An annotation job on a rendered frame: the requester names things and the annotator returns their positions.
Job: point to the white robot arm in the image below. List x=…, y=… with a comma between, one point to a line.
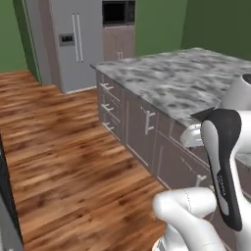
x=192, y=209

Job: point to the black microwave oven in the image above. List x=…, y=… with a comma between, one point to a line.
x=117, y=12

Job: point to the brown tall cupboard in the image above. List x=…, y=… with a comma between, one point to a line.
x=118, y=40

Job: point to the grey-brown drawer front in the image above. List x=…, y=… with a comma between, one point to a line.
x=114, y=130
x=170, y=125
x=112, y=99
x=114, y=81

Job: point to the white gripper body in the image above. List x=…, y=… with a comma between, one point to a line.
x=191, y=136

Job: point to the grey double-door fridge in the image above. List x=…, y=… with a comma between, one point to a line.
x=70, y=65

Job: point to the grey-brown cupboard door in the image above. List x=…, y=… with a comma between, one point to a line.
x=137, y=130
x=176, y=166

